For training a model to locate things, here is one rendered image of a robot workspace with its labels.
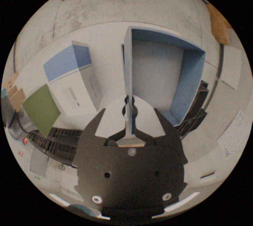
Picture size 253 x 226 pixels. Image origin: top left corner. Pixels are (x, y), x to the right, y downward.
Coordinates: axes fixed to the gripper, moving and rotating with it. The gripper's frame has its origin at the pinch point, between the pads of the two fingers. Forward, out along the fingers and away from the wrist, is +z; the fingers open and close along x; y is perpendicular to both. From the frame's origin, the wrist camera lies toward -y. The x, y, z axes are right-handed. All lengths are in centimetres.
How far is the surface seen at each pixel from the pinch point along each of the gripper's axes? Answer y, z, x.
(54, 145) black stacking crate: 32, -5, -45
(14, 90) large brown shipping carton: -8, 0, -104
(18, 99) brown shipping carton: 1, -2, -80
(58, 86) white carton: -1.2, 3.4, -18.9
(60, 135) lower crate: 32, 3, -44
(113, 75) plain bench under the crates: -0.1, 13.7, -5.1
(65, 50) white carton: -9.5, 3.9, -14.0
